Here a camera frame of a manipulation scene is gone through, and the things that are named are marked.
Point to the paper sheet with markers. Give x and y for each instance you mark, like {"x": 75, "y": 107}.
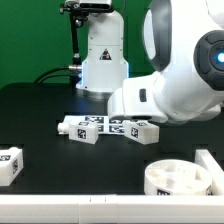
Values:
{"x": 105, "y": 125}

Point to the white L-shaped fence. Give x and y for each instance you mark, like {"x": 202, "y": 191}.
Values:
{"x": 115, "y": 209}

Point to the white round stool seat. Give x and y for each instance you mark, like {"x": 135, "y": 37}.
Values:
{"x": 172, "y": 177}

